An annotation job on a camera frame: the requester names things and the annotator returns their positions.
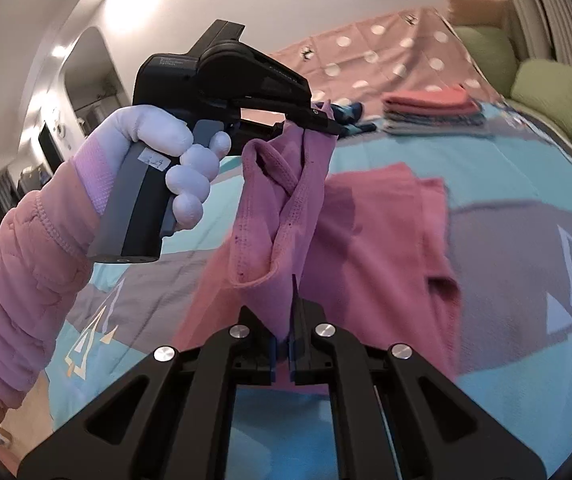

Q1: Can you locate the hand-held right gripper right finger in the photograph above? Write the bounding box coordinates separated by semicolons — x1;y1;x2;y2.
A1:
290;275;548;480

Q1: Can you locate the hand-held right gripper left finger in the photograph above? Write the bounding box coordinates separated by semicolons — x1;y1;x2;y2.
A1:
17;305;277;480

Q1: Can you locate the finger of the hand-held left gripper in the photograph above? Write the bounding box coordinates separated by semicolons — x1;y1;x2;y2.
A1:
238;119;287;142
246;99;345;136

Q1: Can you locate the pink garment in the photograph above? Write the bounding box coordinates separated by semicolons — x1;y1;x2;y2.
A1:
173;122;464;381

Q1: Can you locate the stack of folded patterned clothes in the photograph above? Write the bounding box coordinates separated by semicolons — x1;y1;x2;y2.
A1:
381;104;489;137

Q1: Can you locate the person's left hand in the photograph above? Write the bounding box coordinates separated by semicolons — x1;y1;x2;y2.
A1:
73;105;231;236

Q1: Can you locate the navy star print cloth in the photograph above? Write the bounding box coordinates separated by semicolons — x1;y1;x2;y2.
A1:
316;101;377;137

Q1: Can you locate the pink polka dot sheet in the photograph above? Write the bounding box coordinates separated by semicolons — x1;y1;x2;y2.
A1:
266;7;504;126

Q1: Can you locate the coral folded garment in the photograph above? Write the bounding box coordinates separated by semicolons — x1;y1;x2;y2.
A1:
383;85;479;113

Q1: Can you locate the green pillow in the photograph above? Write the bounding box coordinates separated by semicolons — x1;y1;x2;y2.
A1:
453;25;519;93
510;58;572;142

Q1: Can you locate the beige pillow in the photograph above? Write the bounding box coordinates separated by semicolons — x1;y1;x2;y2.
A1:
443;0;509;29

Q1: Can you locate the teal and grey blanket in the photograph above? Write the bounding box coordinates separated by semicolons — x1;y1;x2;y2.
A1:
0;100;572;480

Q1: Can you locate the grey curtain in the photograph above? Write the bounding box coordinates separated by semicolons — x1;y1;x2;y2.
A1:
476;0;572;92

